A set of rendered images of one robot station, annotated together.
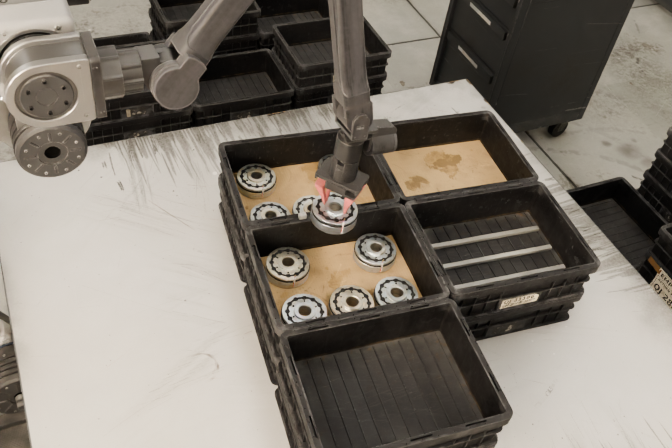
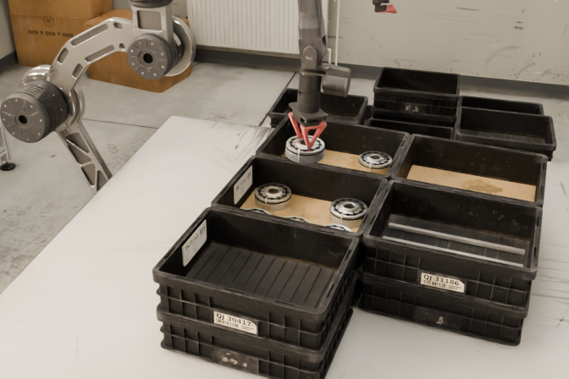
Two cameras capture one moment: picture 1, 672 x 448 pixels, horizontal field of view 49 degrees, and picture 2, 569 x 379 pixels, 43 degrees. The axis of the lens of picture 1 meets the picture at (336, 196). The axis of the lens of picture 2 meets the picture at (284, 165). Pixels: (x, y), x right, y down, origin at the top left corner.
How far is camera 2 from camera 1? 119 cm
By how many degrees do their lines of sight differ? 39
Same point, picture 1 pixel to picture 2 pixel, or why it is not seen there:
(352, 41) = not seen: outside the picture
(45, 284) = (140, 175)
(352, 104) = (303, 35)
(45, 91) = not seen: outside the picture
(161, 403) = (139, 252)
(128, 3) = not seen: hidden behind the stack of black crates
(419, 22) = not seen: outside the picture
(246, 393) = not seen: hidden behind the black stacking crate
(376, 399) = (252, 286)
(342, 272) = (312, 216)
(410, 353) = (310, 275)
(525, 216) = (522, 243)
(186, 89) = not seen: outside the picture
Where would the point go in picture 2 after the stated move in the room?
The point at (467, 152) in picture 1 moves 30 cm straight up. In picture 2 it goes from (512, 189) to (531, 95)
